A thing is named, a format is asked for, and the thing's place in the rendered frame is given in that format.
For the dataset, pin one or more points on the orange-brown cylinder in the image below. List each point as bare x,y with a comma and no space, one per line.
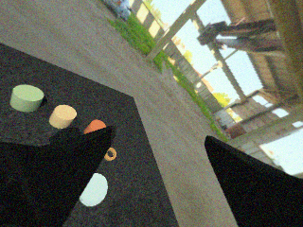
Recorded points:
94,125

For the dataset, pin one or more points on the beige cylinder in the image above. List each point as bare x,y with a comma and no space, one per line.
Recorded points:
62,116

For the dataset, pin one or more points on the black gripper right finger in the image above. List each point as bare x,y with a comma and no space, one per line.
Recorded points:
259,195

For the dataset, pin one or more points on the pale green cylinder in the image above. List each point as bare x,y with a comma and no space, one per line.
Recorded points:
26,98

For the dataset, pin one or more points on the tan ring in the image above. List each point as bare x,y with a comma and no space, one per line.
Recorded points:
110,158

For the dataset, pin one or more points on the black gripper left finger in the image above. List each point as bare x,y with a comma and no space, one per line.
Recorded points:
54,176

